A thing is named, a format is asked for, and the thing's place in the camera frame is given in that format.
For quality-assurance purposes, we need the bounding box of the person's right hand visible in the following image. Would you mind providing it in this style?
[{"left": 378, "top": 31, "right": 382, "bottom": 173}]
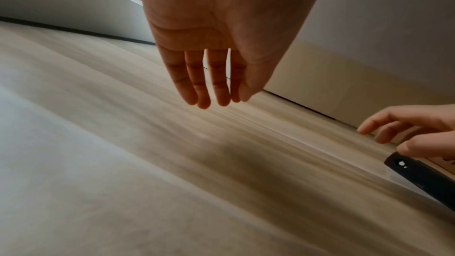
[{"left": 356, "top": 103, "right": 455, "bottom": 162}]

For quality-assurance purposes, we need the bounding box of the person's left hand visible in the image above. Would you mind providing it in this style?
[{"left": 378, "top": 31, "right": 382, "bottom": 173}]
[{"left": 136, "top": 0, "right": 333, "bottom": 110}]

